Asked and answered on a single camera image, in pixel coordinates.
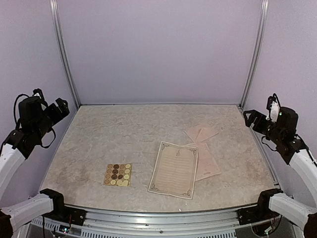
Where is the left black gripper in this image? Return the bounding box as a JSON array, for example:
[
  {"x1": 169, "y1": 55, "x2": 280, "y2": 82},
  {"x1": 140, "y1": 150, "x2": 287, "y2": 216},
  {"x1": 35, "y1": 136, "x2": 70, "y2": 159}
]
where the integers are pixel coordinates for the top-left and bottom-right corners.
[{"x1": 33, "y1": 97, "x2": 69, "y2": 139}]

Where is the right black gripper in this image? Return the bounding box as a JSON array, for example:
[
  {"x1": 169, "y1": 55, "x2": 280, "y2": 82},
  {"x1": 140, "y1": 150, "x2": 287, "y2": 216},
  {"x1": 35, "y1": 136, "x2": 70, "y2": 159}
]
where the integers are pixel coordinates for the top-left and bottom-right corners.
[{"x1": 244, "y1": 109, "x2": 284, "y2": 144}]

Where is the pink envelope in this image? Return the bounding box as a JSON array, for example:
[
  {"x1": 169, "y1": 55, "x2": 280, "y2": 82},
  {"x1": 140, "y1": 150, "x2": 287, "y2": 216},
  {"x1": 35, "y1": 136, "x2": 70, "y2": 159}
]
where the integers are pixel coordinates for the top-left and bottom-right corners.
[{"x1": 185, "y1": 127, "x2": 218, "y2": 143}]

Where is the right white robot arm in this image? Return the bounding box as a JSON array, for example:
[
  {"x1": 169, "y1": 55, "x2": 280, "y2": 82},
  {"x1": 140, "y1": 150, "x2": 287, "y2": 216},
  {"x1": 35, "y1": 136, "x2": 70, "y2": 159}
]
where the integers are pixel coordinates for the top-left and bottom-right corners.
[{"x1": 243, "y1": 107, "x2": 317, "y2": 238}]

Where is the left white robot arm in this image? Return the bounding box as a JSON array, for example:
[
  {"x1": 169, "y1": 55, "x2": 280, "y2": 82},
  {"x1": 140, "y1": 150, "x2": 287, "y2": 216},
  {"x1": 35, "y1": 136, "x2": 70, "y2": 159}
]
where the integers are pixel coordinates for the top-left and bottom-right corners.
[{"x1": 0, "y1": 89, "x2": 70, "y2": 238}]

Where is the wax seal sticker sheet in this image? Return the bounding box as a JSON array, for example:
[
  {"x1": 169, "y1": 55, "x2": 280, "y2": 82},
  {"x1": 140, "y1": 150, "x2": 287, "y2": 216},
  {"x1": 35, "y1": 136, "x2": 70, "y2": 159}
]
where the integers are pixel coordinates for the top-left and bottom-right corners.
[{"x1": 104, "y1": 163, "x2": 132, "y2": 187}]

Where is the pink printed card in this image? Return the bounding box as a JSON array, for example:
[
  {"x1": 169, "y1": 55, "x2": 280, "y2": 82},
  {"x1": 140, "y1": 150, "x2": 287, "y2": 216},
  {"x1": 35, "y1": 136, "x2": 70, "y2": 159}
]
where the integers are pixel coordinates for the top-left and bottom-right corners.
[{"x1": 187, "y1": 143, "x2": 221, "y2": 181}]

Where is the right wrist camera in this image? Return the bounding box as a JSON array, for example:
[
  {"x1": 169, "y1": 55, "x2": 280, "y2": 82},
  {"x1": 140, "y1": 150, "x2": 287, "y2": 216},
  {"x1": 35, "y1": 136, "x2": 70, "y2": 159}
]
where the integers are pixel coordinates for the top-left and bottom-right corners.
[{"x1": 266, "y1": 93, "x2": 280, "y2": 122}]

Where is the left aluminium frame post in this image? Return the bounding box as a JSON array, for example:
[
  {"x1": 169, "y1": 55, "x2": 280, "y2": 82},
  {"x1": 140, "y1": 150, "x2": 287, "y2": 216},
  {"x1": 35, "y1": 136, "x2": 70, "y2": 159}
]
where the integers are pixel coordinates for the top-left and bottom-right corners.
[{"x1": 50, "y1": 0, "x2": 81, "y2": 110}]

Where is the aluminium frame post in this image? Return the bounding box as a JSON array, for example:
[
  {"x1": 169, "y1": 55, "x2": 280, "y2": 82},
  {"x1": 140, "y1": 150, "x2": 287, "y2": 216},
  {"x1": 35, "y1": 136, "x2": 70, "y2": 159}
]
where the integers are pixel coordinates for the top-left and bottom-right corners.
[
  {"x1": 239, "y1": 0, "x2": 269, "y2": 110},
  {"x1": 50, "y1": 0, "x2": 81, "y2": 110}
]

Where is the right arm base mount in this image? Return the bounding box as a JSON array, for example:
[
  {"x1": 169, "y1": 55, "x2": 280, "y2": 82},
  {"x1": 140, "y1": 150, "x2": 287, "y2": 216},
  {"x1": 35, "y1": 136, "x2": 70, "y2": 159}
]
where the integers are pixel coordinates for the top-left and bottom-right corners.
[{"x1": 237, "y1": 205, "x2": 279, "y2": 225}]

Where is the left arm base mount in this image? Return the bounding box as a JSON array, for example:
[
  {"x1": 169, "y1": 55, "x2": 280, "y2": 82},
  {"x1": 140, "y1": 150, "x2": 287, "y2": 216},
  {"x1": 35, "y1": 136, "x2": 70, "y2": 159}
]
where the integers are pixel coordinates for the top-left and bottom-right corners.
[{"x1": 44, "y1": 206, "x2": 87, "y2": 226}]

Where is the right aluminium frame post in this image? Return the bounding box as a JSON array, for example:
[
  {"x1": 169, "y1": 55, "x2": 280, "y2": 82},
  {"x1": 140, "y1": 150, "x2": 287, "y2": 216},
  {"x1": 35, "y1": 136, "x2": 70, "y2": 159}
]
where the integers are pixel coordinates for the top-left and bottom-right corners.
[{"x1": 239, "y1": 0, "x2": 269, "y2": 110}]

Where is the front aluminium rail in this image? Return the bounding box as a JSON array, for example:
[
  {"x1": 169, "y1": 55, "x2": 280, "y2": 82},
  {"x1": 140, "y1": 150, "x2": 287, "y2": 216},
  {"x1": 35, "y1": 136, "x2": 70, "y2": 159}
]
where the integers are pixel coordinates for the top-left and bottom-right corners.
[{"x1": 22, "y1": 204, "x2": 298, "y2": 238}]

